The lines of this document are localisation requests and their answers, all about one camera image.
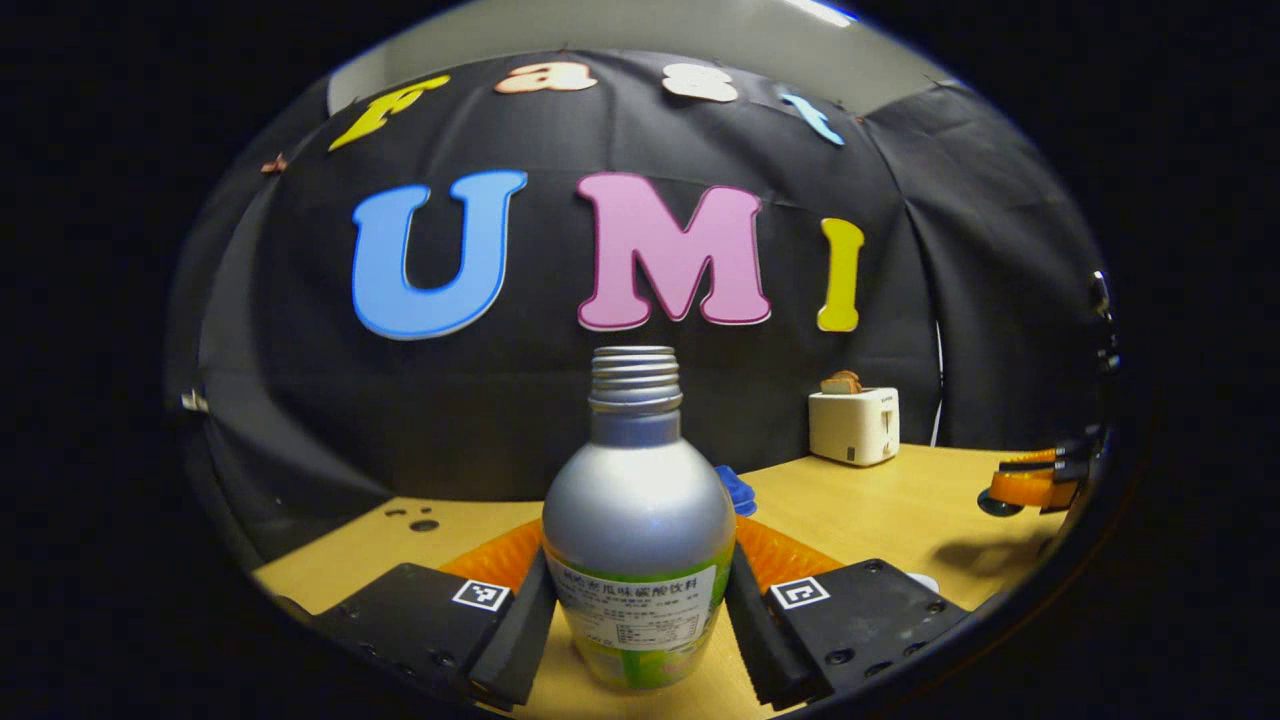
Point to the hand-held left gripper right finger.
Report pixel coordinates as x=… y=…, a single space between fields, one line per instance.
x=760 y=640

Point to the folded blue towel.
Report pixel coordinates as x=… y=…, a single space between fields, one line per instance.
x=735 y=492

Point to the orange clip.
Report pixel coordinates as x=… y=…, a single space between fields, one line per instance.
x=273 y=163

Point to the white toaster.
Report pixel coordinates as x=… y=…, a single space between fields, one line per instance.
x=850 y=425

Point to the metal clip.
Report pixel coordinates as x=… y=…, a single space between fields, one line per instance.
x=194 y=402

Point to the teal teacup lid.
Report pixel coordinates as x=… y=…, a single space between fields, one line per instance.
x=995 y=506

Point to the white teacup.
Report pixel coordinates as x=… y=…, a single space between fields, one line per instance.
x=925 y=581

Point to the bread slice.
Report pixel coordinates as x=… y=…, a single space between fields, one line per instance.
x=840 y=382

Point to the silver green-label water bottle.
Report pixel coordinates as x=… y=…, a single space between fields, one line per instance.
x=640 y=500

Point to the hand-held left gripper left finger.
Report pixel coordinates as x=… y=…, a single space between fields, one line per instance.
x=520 y=640

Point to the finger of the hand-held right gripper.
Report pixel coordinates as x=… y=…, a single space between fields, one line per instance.
x=1040 y=463
x=1030 y=488

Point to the black backdrop cloth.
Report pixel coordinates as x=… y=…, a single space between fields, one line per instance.
x=400 y=420

